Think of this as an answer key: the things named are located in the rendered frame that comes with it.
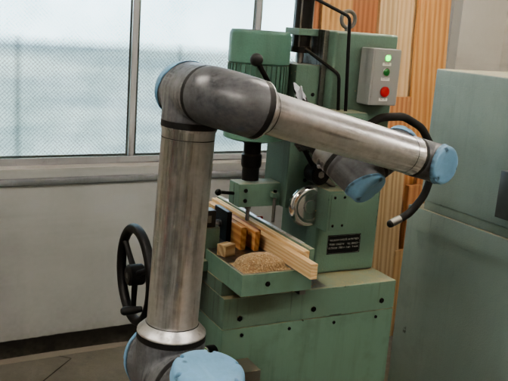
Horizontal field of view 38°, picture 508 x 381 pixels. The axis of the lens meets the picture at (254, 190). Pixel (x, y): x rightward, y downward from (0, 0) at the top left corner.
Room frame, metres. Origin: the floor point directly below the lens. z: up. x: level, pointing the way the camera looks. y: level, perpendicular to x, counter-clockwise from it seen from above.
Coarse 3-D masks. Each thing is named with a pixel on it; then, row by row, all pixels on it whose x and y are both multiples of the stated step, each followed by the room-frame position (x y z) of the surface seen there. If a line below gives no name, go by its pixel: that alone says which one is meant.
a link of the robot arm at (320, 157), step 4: (316, 152) 1.77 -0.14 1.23; (320, 152) 1.76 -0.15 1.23; (324, 152) 1.76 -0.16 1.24; (328, 152) 1.75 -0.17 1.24; (312, 156) 1.78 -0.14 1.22; (316, 156) 1.77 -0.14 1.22; (320, 156) 1.76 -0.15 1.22; (324, 156) 1.75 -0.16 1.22; (328, 156) 1.75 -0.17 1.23; (316, 160) 1.78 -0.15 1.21; (320, 160) 1.76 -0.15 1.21; (324, 160) 1.75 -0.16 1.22; (316, 164) 1.79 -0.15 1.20; (320, 164) 1.77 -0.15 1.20; (324, 164) 1.76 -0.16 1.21
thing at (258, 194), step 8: (232, 184) 2.13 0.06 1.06; (240, 184) 2.09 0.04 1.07; (248, 184) 2.10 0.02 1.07; (256, 184) 2.12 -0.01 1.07; (264, 184) 2.13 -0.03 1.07; (272, 184) 2.14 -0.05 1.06; (240, 192) 2.09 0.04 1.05; (248, 192) 2.10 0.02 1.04; (256, 192) 2.12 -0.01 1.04; (264, 192) 2.13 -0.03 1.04; (232, 200) 2.13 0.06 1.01; (240, 200) 2.09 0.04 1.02; (248, 200) 2.10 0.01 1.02; (256, 200) 2.12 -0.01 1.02; (264, 200) 2.13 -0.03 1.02; (272, 200) 2.14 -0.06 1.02; (248, 208) 2.13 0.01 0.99
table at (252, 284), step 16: (208, 256) 1.98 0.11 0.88; (224, 272) 1.88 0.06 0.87; (240, 272) 1.81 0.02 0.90; (272, 272) 1.83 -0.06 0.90; (288, 272) 1.85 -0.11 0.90; (240, 288) 1.79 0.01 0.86; (256, 288) 1.81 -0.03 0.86; (272, 288) 1.83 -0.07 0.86; (288, 288) 1.85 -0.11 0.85; (304, 288) 1.88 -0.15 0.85
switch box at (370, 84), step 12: (372, 48) 2.13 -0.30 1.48; (384, 48) 2.15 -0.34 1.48; (372, 60) 2.12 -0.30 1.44; (384, 60) 2.14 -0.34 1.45; (396, 60) 2.16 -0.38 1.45; (360, 72) 2.17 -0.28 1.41; (372, 72) 2.12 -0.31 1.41; (396, 72) 2.16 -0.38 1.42; (360, 84) 2.16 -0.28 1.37; (372, 84) 2.12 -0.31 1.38; (384, 84) 2.14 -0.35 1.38; (396, 84) 2.16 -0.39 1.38; (360, 96) 2.16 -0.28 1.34; (372, 96) 2.12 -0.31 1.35
